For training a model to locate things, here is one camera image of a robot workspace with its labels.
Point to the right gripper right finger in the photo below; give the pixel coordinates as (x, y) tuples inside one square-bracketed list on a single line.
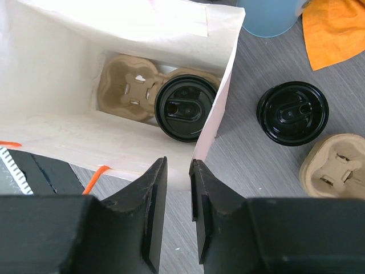
[(274, 235)]

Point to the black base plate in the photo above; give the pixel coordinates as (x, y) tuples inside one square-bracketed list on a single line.
[(47, 175)]

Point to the brown pulp cup carrier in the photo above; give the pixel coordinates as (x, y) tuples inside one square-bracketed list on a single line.
[(129, 85)]

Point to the blue cup straw holder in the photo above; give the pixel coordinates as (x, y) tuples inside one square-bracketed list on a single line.
[(271, 18)]

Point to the paper takeout bag orange handles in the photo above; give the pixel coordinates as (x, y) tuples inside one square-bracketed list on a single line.
[(52, 57)]

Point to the aluminium rail frame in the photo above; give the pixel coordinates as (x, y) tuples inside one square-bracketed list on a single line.
[(13, 180)]

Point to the black cup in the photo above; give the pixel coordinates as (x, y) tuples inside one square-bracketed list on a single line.
[(293, 113)]

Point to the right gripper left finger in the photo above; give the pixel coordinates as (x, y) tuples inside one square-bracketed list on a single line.
[(81, 234)]

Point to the orange Mickey Mouse pillow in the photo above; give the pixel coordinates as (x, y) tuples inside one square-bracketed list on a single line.
[(333, 31)]

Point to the black cup lid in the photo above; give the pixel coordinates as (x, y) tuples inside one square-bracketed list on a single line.
[(182, 106)]

